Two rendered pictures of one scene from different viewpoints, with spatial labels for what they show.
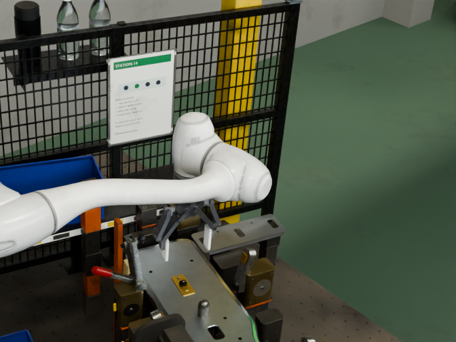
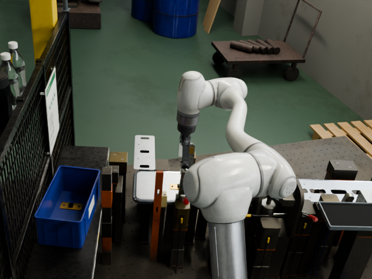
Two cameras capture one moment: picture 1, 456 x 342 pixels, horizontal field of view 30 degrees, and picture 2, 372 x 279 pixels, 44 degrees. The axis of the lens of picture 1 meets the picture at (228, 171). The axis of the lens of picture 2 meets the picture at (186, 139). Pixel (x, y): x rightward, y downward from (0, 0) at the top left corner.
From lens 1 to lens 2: 1.96 m
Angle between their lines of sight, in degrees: 55
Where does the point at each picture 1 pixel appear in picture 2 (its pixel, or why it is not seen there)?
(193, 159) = (207, 97)
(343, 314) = (174, 164)
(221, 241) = (148, 160)
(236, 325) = not seen: hidden behind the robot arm
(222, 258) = (159, 166)
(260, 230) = (148, 144)
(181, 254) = (150, 178)
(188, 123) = (198, 77)
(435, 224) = not seen: hidden behind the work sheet
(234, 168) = (237, 85)
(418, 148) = not seen: outside the picture
